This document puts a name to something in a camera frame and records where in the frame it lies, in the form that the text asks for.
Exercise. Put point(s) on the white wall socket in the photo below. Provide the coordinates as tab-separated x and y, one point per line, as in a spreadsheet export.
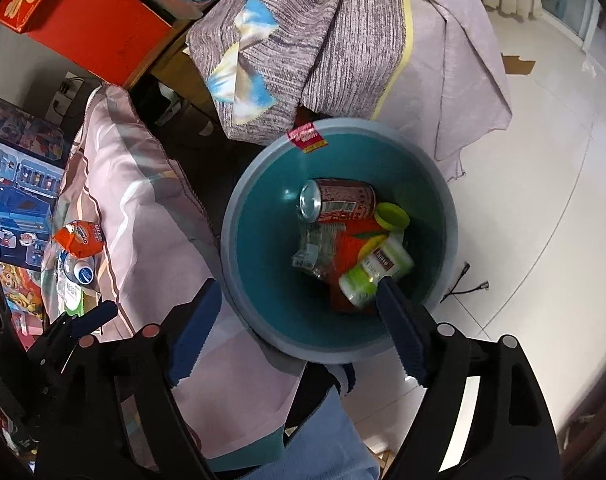
69	87

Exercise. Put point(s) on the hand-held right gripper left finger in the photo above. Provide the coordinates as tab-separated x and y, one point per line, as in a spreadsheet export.
195	332

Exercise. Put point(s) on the white bottle with green lid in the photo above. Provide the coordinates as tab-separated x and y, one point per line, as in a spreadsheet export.
378	265

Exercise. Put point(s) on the clear plastic water bottle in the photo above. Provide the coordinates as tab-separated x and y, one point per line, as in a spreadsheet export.
83	272

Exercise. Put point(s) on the plaid pink blanket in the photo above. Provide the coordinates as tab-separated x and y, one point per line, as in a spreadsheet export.
143	185

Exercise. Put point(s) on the orange snack wrapper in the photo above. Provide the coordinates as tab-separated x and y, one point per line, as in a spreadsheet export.
80	237

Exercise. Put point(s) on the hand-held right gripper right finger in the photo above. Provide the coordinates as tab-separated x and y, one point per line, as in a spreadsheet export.
403	332

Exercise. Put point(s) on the teal plastic bucket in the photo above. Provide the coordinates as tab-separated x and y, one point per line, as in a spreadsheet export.
263	220

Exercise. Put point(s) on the orange-red cardboard box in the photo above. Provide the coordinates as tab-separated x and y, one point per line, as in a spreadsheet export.
93	25

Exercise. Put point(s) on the clear plastic wrapper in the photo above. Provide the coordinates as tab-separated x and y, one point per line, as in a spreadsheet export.
313	250

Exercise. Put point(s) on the grey striped quilt bundle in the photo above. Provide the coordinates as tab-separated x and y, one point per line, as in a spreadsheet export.
343	45

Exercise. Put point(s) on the cartoon dog toy box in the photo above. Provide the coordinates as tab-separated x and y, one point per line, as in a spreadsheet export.
23	290

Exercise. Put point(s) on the red drink can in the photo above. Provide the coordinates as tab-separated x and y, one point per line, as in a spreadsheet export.
343	200

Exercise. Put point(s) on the cardboard scrap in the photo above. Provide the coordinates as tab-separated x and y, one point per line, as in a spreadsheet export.
518	65

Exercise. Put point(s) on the red snack bag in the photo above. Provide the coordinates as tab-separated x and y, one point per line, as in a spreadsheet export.
350	250

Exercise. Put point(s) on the blue toy box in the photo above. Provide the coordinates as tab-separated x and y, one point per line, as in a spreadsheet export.
18	200

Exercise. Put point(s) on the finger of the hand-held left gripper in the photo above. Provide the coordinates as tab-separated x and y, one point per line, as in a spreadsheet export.
98	315
53	350

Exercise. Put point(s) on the white and green carton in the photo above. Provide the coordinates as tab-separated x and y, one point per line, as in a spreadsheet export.
70	297

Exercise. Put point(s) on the person's blue fleece garment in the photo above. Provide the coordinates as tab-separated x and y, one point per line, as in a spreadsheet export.
328	440

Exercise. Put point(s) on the glass sliding door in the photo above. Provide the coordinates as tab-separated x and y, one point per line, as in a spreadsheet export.
568	0

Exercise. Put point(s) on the lilac sheet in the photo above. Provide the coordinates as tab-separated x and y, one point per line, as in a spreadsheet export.
458	60

